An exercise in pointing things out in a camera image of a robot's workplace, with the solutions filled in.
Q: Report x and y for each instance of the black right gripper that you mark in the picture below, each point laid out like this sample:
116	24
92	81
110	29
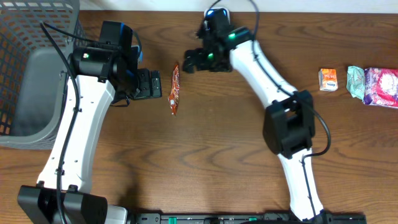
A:
198	53

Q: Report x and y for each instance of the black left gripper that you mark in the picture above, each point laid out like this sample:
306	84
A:
149	83

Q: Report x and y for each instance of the orange red snack sachet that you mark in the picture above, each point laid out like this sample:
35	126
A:
174	94

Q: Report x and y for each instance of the small orange carton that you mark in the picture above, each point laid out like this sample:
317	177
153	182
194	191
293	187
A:
328	79

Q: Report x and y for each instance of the teal snack wrapper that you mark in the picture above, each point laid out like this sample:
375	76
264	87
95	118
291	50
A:
355	82

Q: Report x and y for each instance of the red purple snack packet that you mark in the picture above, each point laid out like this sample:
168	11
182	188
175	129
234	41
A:
380	87

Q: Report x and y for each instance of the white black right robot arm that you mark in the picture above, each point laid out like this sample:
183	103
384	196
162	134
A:
289	122

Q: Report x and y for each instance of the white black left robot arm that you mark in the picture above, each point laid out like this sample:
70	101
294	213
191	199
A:
100	75

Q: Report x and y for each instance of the white barcode scanner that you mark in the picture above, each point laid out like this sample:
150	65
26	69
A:
217	14

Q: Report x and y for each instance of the grey plastic mesh basket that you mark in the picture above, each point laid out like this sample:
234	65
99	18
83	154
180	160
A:
33	76

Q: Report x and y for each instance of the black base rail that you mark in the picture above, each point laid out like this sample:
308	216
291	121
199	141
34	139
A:
271	217

